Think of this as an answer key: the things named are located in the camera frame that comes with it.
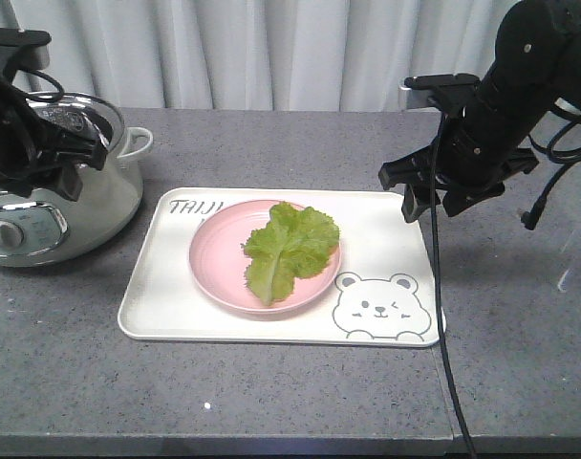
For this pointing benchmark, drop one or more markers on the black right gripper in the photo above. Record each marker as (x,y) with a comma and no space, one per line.
(467,163)

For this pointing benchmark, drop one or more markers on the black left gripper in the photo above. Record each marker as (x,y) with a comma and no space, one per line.
(35,153)

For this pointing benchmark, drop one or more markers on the cream bear print tray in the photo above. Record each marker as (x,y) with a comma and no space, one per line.
(382,294)

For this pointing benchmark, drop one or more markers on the green lettuce leaf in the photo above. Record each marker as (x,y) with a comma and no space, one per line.
(294,244)

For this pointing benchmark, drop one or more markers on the pink round plate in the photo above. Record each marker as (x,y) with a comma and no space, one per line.
(218,264)

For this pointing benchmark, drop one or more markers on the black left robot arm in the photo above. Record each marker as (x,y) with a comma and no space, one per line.
(47,108)

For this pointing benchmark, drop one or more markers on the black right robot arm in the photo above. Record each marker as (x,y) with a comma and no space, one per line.
(537,62)

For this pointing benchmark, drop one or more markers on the pale green electric cooking pot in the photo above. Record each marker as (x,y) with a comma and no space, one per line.
(45,228)

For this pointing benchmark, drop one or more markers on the white pleated curtain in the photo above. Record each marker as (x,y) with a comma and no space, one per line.
(258,55)

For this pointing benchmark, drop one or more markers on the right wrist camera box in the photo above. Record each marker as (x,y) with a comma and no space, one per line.
(447,92)

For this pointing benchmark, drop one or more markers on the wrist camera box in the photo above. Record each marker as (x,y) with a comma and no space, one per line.
(24,49)
(447,92)

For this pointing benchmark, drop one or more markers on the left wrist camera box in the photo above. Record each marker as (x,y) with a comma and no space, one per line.
(24,49)

